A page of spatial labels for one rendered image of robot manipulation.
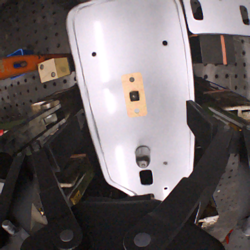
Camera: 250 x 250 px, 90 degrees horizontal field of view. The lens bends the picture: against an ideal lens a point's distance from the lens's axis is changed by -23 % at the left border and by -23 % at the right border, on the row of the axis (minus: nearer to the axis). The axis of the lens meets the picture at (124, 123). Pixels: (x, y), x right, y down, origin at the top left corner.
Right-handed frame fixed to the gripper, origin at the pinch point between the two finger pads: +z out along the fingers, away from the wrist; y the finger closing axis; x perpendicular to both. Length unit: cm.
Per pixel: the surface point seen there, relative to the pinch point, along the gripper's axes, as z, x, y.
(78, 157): 17.2, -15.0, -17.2
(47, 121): 5.9, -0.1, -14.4
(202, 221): 9.4, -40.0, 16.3
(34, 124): 2.6, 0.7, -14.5
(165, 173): 13.3, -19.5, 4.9
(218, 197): 43, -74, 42
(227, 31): 13.4, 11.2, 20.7
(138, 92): 12.2, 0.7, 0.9
